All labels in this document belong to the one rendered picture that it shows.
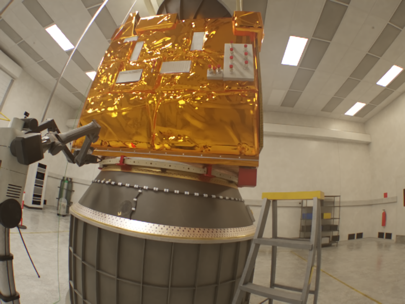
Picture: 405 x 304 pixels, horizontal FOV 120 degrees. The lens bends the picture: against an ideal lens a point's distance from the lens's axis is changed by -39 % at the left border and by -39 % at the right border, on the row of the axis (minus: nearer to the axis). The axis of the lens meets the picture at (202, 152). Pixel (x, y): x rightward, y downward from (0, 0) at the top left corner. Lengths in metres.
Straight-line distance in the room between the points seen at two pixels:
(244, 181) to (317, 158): 6.70
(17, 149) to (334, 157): 8.65
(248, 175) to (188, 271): 0.88
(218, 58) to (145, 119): 0.98
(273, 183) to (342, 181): 3.07
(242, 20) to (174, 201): 2.06
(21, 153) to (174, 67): 1.67
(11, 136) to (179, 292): 1.41
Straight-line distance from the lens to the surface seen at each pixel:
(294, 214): 7.49
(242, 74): 1.87
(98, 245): 1.58
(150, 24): 2.76
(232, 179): 1.90
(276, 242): 1.20
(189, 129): 1.65
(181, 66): 2.09
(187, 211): 1.46
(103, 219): 1.52
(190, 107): 1.75
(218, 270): 1.57
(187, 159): 1.61
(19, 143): 0.95
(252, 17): 2.52
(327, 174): 8.22
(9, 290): 1.34
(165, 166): 1.57
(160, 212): 1.42
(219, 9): 3.05
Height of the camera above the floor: 1.41
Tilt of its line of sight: 15 degrees up
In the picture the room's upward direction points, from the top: 6 degrees clockwise
